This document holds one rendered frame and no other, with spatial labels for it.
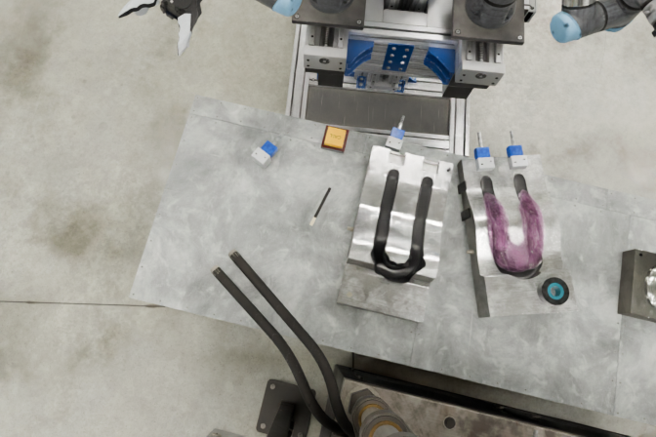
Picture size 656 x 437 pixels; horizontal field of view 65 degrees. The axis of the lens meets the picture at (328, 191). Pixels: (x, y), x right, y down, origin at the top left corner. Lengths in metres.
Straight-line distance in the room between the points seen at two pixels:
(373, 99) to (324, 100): 0.23
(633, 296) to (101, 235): 2.17
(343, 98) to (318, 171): 0.81
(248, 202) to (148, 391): 1.15
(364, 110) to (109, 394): 1.69
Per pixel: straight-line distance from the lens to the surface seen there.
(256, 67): 2.78
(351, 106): 2.45
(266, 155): 1.68
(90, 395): 2.64
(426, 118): 2.48
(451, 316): 1.69
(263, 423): 2.47
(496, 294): 1.62
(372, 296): 1.59
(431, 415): 1.71
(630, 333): 1.91
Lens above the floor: 2.44
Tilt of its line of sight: 75 degrees down
